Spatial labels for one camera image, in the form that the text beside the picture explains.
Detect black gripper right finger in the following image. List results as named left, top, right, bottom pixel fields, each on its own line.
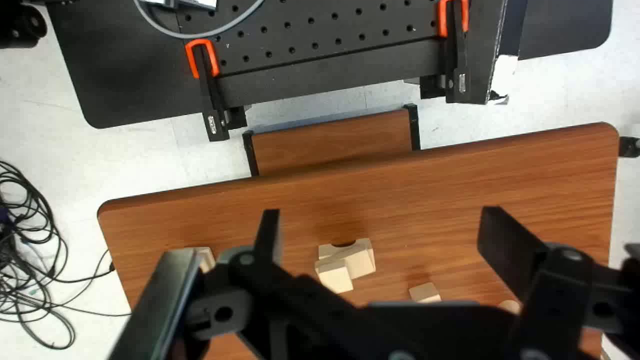
left=476, top=206, right=594, bottom=321

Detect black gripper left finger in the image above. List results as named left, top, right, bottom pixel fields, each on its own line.
left=231, top=210, right=348, bottom=360

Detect square wooden block with hole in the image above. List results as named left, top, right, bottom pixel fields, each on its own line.
left=318, top=238, right=376, bottom=280

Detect rectangular wooden block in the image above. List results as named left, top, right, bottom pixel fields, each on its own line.
left=313, top=258, right=354, bottom=294

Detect large wooden cylinder block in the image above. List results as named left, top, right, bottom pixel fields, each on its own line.
left=196, top=246, right=215, bottom=272

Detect small wooden cube block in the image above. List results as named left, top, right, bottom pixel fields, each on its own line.
left=409, top=283, right=441, bottom=305

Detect wooden panel with black brackets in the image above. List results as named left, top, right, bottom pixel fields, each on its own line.
left=244, top=104, right=419, bottom=176

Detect left orange black clamp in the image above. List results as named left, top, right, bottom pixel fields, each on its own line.
left=184, top=38, right=245, bottom=143

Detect orange black clamp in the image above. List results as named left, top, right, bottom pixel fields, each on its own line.
left=419, top=0, right=508, bottom=104
left=184, top=38, right=245, bottom=143

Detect right orange black clamp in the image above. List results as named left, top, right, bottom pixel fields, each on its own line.
left=419, top=0, right=508, bottom=104

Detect black tangled cables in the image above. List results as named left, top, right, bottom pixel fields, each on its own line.
left=0, top=158, right=132, bottom=352

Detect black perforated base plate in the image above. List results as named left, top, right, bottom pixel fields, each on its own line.
left=48, top=0, right=614, bottom=128

